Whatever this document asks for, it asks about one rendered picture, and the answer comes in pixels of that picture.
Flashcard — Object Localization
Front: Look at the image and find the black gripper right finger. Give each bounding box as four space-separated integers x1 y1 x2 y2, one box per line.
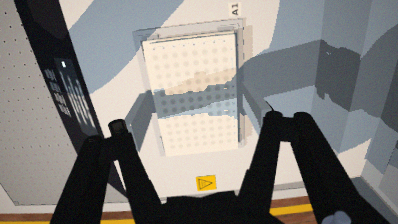
227 81 391 224

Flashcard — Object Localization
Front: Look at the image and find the white well pcr plate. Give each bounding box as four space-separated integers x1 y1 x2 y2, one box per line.
142 31 238 157

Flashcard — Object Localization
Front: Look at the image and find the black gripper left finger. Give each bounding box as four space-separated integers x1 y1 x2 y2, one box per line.
49 93 172 224

